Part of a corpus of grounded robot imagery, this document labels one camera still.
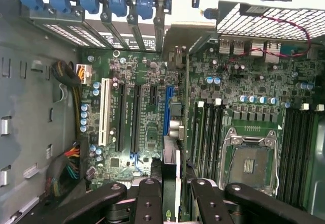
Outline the CPU socket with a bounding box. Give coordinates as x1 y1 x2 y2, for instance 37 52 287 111
218 126 281 198

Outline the RAM stick with white label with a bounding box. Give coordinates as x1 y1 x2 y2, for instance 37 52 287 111
190 101 207 181

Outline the green motherboard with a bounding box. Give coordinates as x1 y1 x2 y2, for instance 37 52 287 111
77 40 322 207

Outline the long black expansion slot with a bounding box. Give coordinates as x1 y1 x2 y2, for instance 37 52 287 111
115 83 127 153
130 83 142 154

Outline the blue expansion slot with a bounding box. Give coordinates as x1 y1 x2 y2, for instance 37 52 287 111
163 84 175 137

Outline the white expansion slot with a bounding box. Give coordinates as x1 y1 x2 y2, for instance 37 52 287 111
98 78 112 146

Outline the short black expansion slot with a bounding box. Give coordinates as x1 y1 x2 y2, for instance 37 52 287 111
149 84 158 106

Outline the white power connector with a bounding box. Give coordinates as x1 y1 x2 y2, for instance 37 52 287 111
75 65 92 85

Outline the open black PC case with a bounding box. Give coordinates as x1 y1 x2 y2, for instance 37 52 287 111
0 0 325 224

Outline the coloured wire bundle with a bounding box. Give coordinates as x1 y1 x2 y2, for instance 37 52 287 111
45 142 82 202

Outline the black sleeved power cable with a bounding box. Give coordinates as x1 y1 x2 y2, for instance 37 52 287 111
51 60 82 143

